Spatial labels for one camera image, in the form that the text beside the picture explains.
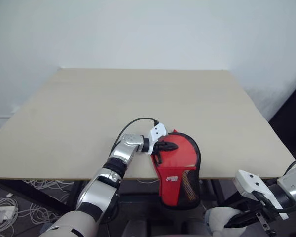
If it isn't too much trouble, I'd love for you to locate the black red paddle case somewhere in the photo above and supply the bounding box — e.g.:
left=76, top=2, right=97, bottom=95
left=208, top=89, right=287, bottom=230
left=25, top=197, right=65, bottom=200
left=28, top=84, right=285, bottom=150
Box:
left=149, top=128, right=202, bottom=211

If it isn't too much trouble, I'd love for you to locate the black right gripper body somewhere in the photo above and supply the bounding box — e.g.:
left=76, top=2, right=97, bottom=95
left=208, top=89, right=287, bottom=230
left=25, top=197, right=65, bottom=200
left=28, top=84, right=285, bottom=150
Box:
left=251, top=209, right=278, bottom=237

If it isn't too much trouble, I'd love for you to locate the white power adapter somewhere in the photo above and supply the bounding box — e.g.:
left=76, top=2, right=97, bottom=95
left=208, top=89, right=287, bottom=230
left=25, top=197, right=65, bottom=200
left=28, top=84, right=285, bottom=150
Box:
left=0, top=206, right=18, bottom=223

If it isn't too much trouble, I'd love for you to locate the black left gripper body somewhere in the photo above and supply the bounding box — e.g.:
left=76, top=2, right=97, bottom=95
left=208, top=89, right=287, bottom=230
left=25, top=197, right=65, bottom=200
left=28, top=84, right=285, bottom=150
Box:
left=152, top=140, right=164, bottom=154

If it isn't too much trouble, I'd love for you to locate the white cable tangle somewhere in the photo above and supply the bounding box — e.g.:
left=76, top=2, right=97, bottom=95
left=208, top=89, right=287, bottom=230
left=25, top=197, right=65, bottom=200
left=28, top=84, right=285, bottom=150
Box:
left=0, top=196, right=64, bottom=237
left=22, top=179, right=76, bottom=195

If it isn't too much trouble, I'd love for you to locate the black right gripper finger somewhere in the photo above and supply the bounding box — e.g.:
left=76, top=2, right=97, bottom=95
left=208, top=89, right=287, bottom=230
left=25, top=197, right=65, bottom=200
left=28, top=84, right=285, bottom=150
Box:
left=223, top=211, right=257, bottom=229

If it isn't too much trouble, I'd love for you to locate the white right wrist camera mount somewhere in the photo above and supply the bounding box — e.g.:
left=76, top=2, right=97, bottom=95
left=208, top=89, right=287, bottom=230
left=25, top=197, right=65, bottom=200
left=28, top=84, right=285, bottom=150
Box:
left=232, top=169, right=289, bottom=220

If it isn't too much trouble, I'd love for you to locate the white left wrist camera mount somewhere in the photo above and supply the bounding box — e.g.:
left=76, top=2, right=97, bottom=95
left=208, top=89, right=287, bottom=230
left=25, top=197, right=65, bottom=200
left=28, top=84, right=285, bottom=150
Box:
left=145, top=124, right=167, bottom=156

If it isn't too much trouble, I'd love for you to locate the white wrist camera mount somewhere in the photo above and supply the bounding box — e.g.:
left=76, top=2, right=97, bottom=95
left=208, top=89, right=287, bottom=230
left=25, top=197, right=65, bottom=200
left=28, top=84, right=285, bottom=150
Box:
left=232, top=169, right=289, bottom=220
left=145, top=124, right=167, bottom=156

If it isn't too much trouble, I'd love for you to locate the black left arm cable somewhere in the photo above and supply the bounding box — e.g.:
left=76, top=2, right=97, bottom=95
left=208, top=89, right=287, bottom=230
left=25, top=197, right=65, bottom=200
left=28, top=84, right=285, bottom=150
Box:
left=108, top=118, right=161, bottom=161

